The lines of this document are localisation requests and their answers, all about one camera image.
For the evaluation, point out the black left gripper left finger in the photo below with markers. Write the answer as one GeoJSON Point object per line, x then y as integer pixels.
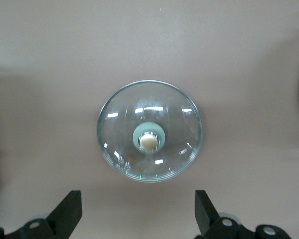
{"type": "Point", "coordinates": [64, 214]}

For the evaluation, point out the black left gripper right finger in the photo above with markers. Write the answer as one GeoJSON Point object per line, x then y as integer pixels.
{"type": "Point", "coordinates": [205, 216]}

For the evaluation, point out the glass lid with gold knob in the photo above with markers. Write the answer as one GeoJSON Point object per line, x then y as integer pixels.
{"type": "Point", "coordinates": [114, 142]}

